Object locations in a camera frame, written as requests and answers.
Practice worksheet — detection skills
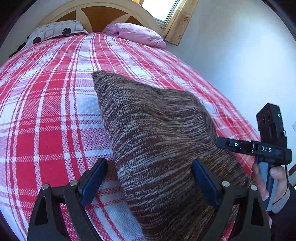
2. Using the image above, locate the red white plaid bedspread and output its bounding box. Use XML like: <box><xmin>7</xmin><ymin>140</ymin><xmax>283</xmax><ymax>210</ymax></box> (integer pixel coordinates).
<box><xmin>1</xmin><ymin>33</ymin><xmax>260</xmax><ymax>240</ymax></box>

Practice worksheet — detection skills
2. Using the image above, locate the pink pillow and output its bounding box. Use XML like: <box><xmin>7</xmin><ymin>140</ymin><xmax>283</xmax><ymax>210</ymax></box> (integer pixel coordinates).
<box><xmin>103</xmin><ymin>23</ymin><xmax>166</xmax><ymax>50</ymax></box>

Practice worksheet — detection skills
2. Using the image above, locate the person's right hand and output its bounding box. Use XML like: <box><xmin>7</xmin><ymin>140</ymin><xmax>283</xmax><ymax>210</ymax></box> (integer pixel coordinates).
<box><xmin>251</xmin><ymin>162</ymin><xmax>287</xmax><ymax>202</ymax></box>

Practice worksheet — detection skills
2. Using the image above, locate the dark right sleeve forearm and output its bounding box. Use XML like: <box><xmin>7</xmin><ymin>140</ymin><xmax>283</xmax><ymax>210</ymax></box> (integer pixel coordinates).
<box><xmin>270</xmin><ymin>185</ymin><xmax>295</xmax><ymax>240</ymax></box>

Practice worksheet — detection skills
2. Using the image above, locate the grey patterned pillow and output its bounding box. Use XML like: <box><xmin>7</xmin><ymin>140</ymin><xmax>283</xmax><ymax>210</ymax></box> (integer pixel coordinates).
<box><xmin>25</xmin><ymin>20</ymin><xmax>89</xmax><ymax>48</ymax></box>

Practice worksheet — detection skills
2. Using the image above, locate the cream wooden headboard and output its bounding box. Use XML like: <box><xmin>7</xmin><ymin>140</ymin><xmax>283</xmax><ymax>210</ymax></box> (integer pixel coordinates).
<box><xmin>38</xmin><ymin>1</ymin><xmax>161</xmax><ymax>34</ymax></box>

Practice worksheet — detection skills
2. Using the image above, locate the brown knitted sweater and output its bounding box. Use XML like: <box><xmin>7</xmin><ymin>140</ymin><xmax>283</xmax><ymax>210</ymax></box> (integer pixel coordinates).
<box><xmin>92</xmin><ymin>71</ymin><xmax>252</xmax><ymax>240</ymax></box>

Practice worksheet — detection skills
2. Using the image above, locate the window behind headboard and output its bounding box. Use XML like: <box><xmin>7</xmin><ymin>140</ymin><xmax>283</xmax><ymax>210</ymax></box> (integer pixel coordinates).
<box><xmin>142</xmin><ymin>0</ymin><xmax>180</xmax><ymax>23</ymax></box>

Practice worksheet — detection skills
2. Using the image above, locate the black item beside bed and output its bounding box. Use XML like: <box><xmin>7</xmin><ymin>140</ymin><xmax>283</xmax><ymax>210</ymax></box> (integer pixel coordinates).
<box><xmin>9</xmin><ymin>42</ymin><xmax>26</xmax><ymax>58</ymax></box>

